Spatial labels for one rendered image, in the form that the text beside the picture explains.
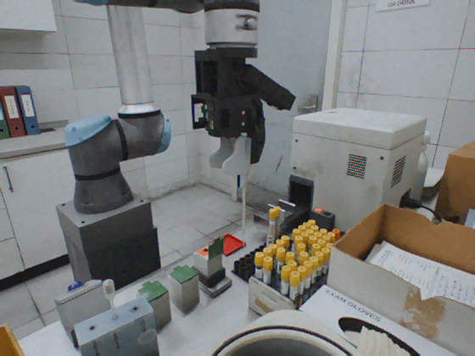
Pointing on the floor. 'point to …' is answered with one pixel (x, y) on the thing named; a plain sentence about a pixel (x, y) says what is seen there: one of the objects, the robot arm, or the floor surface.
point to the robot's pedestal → (117, 259)
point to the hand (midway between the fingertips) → (243, 179)
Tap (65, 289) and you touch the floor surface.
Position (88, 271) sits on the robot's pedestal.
